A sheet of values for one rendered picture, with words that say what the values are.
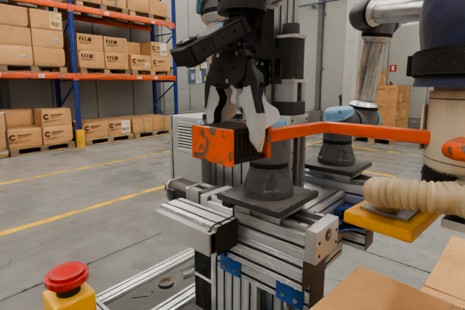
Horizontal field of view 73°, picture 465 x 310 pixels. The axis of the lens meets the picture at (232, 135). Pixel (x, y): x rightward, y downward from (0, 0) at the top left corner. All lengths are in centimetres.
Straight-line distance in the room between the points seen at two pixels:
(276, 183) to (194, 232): 28
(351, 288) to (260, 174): 36
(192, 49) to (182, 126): 94
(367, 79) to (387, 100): 663
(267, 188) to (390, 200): 49
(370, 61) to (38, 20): 684
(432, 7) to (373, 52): 85
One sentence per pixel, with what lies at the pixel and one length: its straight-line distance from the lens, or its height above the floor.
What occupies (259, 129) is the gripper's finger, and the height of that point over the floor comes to 130.
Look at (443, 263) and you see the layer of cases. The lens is 185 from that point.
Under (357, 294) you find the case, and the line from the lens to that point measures 74.
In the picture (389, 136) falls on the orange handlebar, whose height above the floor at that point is 127.
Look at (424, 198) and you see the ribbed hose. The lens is 46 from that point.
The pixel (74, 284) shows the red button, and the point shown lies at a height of 103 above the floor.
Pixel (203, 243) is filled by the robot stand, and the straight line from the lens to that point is 95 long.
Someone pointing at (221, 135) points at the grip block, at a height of 129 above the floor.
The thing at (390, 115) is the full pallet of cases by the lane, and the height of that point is 68.
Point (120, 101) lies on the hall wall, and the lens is 966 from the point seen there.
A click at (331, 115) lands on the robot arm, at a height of 124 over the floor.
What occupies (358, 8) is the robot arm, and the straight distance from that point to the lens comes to 130.
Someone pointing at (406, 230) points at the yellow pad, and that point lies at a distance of 50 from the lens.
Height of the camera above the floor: 136
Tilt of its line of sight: 9 degrees down
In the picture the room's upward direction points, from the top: straight up
